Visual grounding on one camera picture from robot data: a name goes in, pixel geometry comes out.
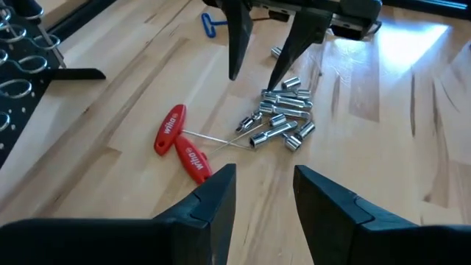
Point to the chrome universal joint adapter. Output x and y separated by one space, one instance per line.
249 122

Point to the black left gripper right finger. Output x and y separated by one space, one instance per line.
368 246

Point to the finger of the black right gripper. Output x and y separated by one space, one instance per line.
239 37
301 37

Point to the long chrome socket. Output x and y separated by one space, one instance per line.
285 93
272 134
289 102
283 111

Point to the black aluminium frame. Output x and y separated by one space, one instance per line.
81 16

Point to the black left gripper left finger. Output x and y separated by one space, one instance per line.
110 243

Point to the short chrome socket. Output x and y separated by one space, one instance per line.
292 142
305 130
290 82
277 120
276 52

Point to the black perforated pegboard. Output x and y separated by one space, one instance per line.
13 108

